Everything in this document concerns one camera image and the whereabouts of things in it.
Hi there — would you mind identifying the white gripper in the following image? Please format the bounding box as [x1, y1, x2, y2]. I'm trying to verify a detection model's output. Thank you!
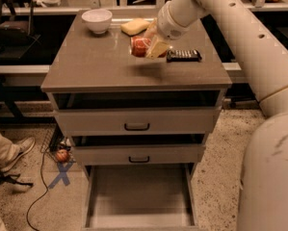
[144, 1, 195, 59]

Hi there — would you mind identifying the red coke can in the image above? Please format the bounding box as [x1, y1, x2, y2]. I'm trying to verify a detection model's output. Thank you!
[130, 36, 168, 59]

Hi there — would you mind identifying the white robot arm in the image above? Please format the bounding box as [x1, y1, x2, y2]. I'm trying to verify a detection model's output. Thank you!
[144, 0, 288, 231]

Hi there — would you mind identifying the top grey drawer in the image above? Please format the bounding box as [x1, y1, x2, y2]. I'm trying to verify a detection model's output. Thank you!
[54, 108, 221, 137]

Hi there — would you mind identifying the grey drawer cabinet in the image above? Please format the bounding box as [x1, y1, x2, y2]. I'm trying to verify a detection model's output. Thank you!
[40, 7, 233, 231]

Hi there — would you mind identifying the middle grey drawer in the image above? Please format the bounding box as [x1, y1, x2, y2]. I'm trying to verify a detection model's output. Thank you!
[72, 144, 205, 166]

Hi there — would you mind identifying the bottom grey open drawer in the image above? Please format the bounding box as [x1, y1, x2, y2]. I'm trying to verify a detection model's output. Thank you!
[82, 164, 199, 231]

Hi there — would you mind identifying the yellow sponge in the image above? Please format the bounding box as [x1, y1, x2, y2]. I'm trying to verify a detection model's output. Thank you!
[120, 18, 150, 36]

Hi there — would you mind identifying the black snack bar packet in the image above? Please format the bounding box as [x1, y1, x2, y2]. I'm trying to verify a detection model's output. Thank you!
[167, 49, 201, 62]

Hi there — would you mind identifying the white ceramic bowl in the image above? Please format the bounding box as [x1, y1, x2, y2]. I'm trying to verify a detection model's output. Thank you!
[82, 9, 113, 35]

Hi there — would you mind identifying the black chair at left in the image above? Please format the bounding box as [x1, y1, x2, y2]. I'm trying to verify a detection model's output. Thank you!
[0, 0, 39, 60]

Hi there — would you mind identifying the orange ball on floor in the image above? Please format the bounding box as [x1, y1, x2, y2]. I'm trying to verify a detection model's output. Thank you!
[55, 149, 70, 163]

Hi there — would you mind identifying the blue tape cross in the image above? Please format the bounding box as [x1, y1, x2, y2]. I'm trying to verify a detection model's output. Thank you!
[48, 162, 73, 189]

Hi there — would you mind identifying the white sneaker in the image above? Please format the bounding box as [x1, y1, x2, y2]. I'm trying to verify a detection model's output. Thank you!
[0, 137, 36, 172]

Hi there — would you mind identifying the black clamp tool on floor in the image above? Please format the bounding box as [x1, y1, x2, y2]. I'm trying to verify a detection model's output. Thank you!
[0, 172, 34, 187]

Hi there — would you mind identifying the black floor cable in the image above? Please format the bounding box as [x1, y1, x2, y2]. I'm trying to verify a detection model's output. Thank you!
[25, 146, 51, 231]

